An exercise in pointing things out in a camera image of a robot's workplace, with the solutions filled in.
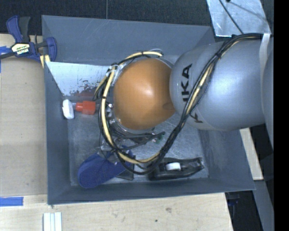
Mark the black tool with white roller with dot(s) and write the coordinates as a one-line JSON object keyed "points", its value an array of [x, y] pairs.
{"points": [[173, 168]]}

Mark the blue rounded plastic object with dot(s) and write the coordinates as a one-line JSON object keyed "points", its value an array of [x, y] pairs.
{"points": [[96, 171]]}

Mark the white and orange spray bottle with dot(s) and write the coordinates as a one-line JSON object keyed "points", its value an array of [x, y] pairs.
{"points": [[85, 107]]}

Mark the grey metal bin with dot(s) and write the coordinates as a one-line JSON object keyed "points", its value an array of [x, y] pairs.
{"points": [[82, 40]]}

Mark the pale flat board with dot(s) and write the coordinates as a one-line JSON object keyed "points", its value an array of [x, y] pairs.
{"points": [[21, 129]]}

